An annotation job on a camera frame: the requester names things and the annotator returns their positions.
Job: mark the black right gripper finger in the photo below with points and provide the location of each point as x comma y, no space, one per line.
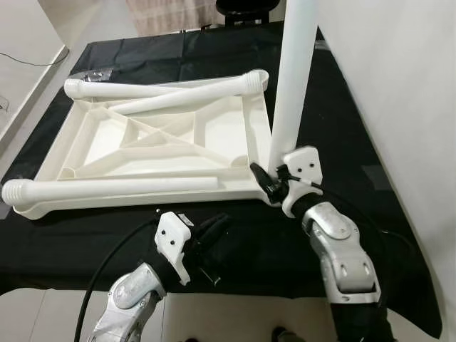
261,178

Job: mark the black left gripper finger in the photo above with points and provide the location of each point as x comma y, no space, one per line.
216,250
214,226

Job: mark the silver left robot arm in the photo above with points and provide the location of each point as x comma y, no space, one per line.
128,299

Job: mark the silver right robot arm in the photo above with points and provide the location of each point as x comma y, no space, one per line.
338,256

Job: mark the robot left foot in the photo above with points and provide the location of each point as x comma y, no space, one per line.
192,339

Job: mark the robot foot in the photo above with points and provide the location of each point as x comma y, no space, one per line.
192,339
288,335

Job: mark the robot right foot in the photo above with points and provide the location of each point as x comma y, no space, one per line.
288,335

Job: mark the white plastic table top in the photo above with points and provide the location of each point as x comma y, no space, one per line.
121,139

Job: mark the black table cloth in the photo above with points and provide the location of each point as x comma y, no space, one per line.
178,50

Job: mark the black round stool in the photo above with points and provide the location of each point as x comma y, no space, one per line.
246,8

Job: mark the beige tablecloth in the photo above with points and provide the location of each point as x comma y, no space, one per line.
174,16

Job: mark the clear tape strip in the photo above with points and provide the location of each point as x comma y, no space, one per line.
96,73

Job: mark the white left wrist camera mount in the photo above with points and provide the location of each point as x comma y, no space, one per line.
171,235

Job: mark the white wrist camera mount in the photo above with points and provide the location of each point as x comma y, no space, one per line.
305,162
171,235

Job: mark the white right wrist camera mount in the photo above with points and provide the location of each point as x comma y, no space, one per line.
305,162

